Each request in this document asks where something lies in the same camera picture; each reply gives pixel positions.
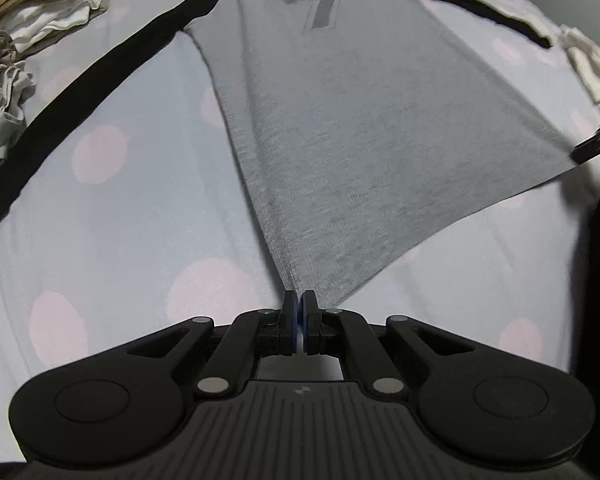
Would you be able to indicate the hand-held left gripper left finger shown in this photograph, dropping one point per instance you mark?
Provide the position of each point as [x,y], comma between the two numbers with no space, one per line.
[289,320]

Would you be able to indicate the cream crumpled garment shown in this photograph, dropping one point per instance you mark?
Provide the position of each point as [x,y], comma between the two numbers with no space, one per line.
[595,70]

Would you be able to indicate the white folded garment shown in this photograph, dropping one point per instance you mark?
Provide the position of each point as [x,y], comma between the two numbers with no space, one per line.
[0,125]

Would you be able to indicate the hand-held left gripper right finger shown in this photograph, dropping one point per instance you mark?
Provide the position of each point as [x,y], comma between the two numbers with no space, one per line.
[310,320]

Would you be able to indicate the white cotton garment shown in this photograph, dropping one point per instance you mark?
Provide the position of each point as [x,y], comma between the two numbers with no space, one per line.
[65,17]

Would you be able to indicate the grey shirt with black sleeves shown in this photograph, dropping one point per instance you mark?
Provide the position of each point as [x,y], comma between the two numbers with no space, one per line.
[355,135]

